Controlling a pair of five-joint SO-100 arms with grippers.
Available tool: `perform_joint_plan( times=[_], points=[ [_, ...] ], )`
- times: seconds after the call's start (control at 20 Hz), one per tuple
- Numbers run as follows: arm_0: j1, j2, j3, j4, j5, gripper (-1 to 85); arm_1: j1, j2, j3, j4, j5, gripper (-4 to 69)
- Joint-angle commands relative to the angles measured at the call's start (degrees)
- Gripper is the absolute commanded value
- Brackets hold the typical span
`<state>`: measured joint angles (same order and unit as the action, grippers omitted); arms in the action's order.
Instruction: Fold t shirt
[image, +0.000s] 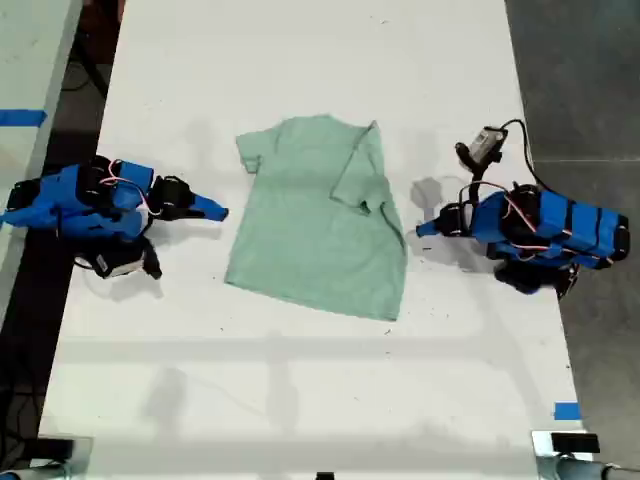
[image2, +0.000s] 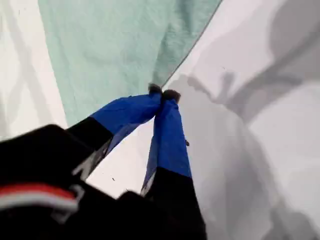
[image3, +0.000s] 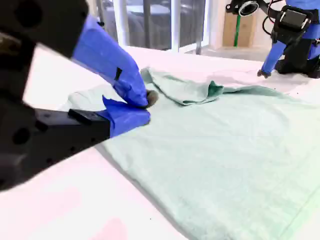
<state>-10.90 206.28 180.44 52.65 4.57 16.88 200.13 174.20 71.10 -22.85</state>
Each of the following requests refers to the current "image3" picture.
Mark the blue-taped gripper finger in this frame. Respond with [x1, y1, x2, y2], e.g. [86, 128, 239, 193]
[0, 0, 160, 109]
[257, 41, 286, 79]
[14, 95, 152, 185]

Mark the pale green T-shirt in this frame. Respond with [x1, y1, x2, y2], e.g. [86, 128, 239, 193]
[66, 66, 320, 240]

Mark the brown cardboard box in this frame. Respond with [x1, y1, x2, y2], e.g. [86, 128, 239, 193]
[223, 9, 266, 48]

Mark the green rod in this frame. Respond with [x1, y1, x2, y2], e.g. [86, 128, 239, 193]
[233, 14, 241, 47]

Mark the red and black wire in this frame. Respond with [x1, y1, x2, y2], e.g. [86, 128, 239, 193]
[261, 0, 280, 36]

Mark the white window frame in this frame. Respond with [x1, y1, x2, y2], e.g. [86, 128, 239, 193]
[94, 0, 219, 55]

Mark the black camera box with lens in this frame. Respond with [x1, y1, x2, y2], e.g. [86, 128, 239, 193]
[226, 0, 266, 17]

